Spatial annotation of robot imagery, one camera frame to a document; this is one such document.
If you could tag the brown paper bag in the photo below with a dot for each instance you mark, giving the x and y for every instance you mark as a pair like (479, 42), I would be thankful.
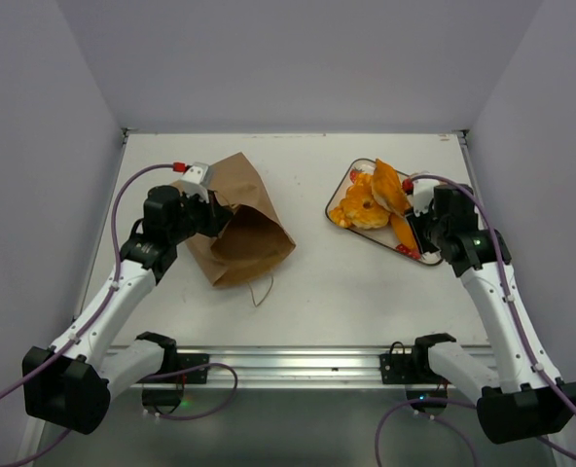
(254, 242)

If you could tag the braided yellow fake bread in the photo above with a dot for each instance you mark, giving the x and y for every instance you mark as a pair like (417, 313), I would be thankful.
(336, 215)

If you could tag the round orange fake bread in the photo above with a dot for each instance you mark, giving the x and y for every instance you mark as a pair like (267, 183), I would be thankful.
(387, 189)

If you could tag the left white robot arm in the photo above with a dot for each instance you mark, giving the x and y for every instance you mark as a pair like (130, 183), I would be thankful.
(72, 382)

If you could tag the aluminium mounting rail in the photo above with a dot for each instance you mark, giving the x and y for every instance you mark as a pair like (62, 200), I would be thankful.
(299, 367)

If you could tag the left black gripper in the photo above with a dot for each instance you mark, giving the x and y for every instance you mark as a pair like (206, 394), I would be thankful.
(216, 215)

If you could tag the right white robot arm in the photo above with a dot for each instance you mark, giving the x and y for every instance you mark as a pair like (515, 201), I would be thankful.
(524, 395)

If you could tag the long orange fake baguette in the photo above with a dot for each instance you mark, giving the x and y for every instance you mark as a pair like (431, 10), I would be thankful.
(403, 231)

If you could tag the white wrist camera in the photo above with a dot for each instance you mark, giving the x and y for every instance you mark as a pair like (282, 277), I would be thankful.
(420, 190)
(195, 181)

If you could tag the flower ring fake bread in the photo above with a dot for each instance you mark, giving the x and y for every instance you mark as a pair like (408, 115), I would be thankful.
(361, 209)

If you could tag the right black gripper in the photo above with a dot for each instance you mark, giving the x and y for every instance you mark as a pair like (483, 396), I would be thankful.
(422, 233)

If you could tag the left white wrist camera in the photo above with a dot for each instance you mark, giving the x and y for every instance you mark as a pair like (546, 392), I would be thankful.
(195, 181)

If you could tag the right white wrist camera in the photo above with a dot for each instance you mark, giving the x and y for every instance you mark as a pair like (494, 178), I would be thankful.
(420, 190)

